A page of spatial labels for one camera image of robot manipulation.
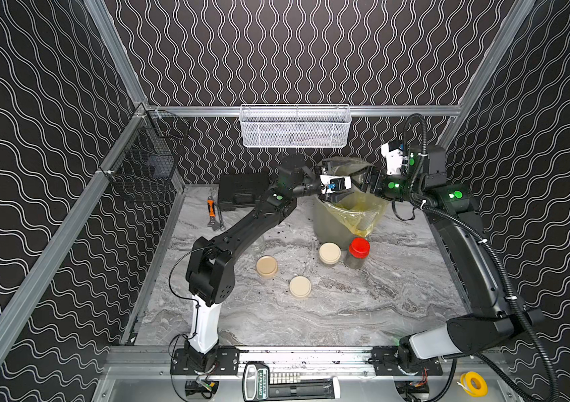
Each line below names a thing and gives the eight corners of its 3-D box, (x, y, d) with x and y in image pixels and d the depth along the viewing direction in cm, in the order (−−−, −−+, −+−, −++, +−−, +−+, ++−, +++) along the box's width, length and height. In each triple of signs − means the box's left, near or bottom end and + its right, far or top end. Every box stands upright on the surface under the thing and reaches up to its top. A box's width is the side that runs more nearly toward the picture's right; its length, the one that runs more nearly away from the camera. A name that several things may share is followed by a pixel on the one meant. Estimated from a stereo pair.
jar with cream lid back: (318, 269, 96) (320, 258, 89) (317, 253, 100) (319, 241, 94) (338, 269, 96) (342, 258, 89) (336, 253, 100) (339, 241, 94)
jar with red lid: (345, 269, 96) (352, 252, 86) (343, 255, 100) (350, 237, 90) (363, 269, 96) (371, 252, 86) (360, 255, 100) (368, 237, 90)
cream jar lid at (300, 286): (286, 290, 91) (286, 287, 89) (297, 275, 94) (297, 272, 93) (303, 301, 88) (303, 299, 86) (313, 285, 92) (314, 283, 90)
